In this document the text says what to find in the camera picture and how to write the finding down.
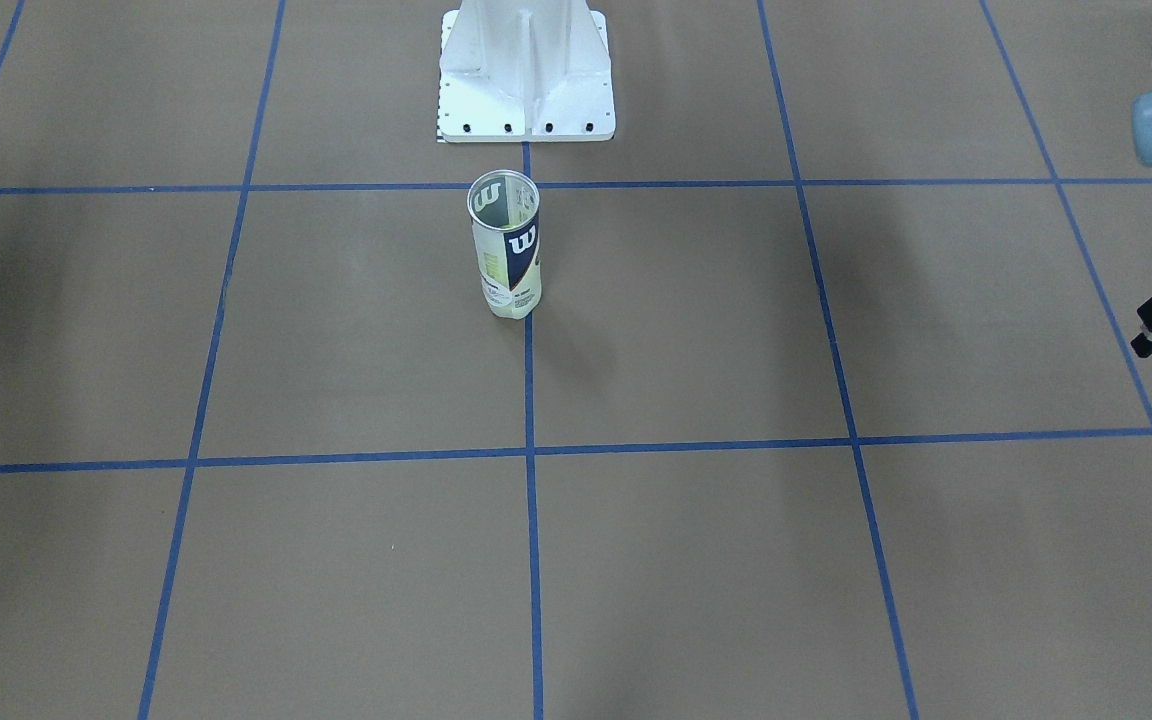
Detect white blue tennis ball can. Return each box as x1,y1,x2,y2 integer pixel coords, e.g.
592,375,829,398
467,169,541,320

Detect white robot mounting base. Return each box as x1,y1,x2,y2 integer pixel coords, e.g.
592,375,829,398
435,1,617,143

